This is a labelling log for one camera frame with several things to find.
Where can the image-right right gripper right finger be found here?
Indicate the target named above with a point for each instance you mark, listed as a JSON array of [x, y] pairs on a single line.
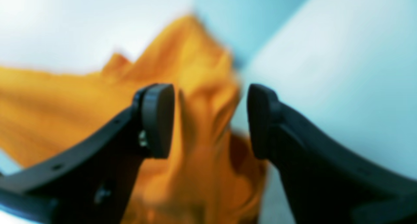
[[324, 182]]

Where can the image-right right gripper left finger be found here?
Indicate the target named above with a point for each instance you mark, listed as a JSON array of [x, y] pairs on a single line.
[[92, 182]]

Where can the orange t-shirt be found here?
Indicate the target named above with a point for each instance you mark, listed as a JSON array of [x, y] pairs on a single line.
[[211, 176]]

